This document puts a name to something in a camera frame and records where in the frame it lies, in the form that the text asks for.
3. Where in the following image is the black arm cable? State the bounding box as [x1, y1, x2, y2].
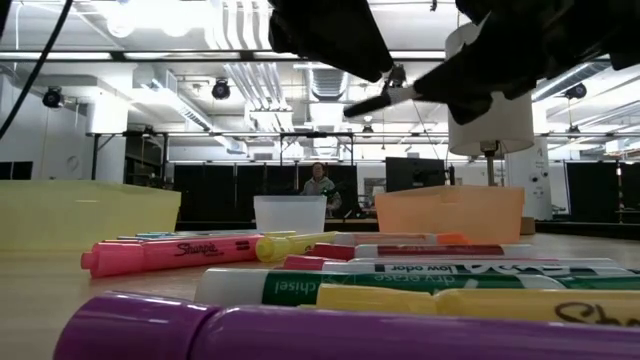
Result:
[0, 0, 75, 139]

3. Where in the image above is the orange translucent plastic bin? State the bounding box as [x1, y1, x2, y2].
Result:
[374, 185, 526, 246]

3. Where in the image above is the black computer monitor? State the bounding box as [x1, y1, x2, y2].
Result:
[384, 156, 447, 194]

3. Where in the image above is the white round column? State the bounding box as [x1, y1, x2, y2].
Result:
[503, 137, 552, 222]

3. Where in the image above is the red Expo marker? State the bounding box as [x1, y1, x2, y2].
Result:
[304, 242, 534, 261]

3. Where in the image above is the black ceiling spotlight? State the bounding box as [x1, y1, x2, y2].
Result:
[563, 82, 589, 101]
[41, 86, 65, 110]
[210, 78, 232, 101]
[380, 63, 408, 101]

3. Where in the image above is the pink highlighter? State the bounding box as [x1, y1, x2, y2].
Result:
[80, 234, 265, 280]

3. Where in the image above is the pink Expo marker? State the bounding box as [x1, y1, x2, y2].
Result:
[282, 253, 621, 271]

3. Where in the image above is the white shade table lamp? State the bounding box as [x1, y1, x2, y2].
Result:
[444, 22, 536, 236]

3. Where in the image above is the clear plastic bin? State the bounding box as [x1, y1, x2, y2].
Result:
[253, 194, 328, 236]

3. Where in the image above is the black curtain partition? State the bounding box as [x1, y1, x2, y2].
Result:
[564, 159, 640, 225]
[172, 163, 359, 224]

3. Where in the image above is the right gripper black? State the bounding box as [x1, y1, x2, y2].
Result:
[413, 0, 640, 126]

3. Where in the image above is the purple highlighter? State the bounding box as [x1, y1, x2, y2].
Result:
[52, 291, 640, 360]

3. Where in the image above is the person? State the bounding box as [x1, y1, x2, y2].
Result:
[299, 162, 344, 217]

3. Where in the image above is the orange Expo marker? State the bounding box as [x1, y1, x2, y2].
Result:
[332, 231, 472, 247]

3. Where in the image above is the yellow translucent plastic bin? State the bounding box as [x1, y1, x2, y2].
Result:
[0, 179, 182, 252]

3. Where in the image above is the dark green Expo marker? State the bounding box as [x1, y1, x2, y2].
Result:
[322, 257, 640, 277]

